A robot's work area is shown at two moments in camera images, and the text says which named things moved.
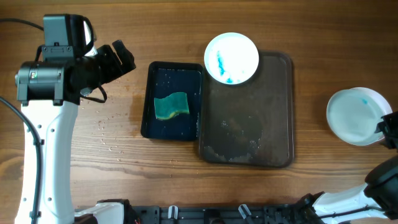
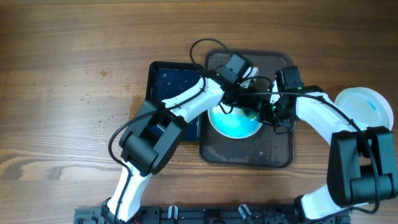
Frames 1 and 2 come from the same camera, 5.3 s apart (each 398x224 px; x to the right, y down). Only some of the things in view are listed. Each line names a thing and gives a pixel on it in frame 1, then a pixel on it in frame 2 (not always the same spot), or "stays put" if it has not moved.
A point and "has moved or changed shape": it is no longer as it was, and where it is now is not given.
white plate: [231, 58] → [233, 122]
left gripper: [114, 68] → [250, 101]
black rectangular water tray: [165, 78] stays put
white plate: [353, 114] stays put
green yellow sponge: [175, 103] has moved or changed shape
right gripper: [387, 126] → [263, 114]
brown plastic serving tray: [250, 124] stays put
